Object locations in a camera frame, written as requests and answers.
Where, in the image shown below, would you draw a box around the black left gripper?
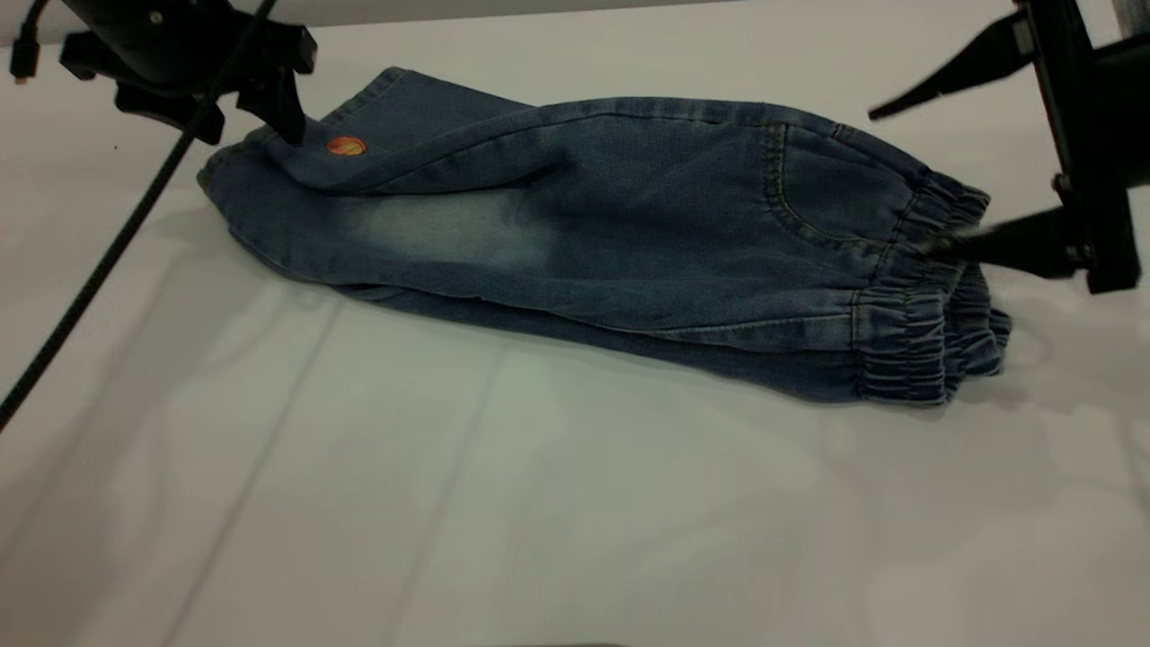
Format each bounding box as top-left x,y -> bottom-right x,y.
58,0 -> 317,147

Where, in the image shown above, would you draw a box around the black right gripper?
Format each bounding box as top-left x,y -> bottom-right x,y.
866,0 -> 1150,296

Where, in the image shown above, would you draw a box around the blue denim printed shorts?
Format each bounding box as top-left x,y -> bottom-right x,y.
198,67 -> 1013,407

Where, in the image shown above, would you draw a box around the black braided cable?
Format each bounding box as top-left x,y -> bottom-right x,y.
0,0 -> 279,432

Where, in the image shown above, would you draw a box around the black cable plug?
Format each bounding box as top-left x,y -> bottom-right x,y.
9,0 -> 49,84

